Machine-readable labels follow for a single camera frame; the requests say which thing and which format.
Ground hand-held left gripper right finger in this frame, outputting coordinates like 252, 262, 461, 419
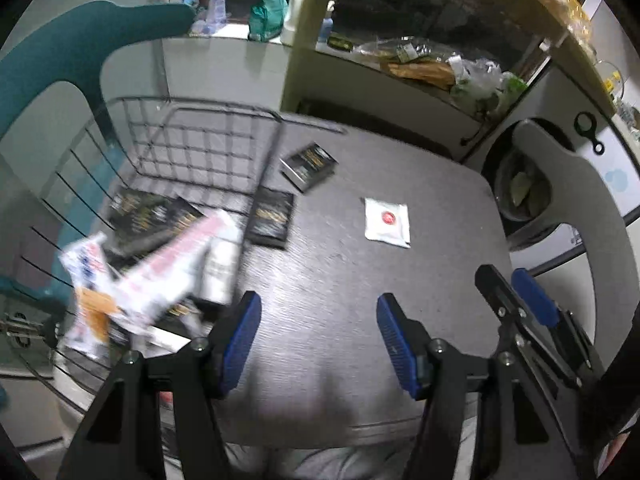
376, 292, 581, 480

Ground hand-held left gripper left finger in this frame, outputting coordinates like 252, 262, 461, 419
56, 290, 263, 480

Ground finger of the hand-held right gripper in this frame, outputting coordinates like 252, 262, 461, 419
474, 263, 587, 392
510, 267, 607, 382

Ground white packet red print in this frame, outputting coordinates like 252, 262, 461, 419
112, 208, 243, 333

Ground white wipe packet red circle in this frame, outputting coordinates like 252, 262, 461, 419
363, 197, 412, 248

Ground white snack packet orange picture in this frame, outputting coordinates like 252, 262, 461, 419
59, 232, 128, 358

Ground black wire basket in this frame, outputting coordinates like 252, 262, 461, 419
0, 95, 288, 411

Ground round grey bin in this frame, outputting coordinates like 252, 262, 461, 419
492, 150, 556, 223

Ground grey chair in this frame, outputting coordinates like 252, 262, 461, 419
510, 118, 640, 361

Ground person's grey trousers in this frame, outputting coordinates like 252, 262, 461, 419
220, 410, 481, 480

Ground green white plastic bag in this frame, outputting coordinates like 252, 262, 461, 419
447, 55, 528, 116

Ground clear plastic bag brown contents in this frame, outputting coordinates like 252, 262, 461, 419
350, 35, 458, 88

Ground beige shelf unit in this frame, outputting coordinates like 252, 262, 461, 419
280, 0, 616, 161

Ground blue bottle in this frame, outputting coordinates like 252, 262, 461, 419
317, 0, 337, 43

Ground white bottle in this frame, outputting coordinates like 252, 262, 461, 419
280, 0, 315, 46

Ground clear spray bottle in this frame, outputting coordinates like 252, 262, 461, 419
206, 0, 232, 28

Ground teal chair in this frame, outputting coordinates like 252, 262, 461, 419
0, 1, 197, 311

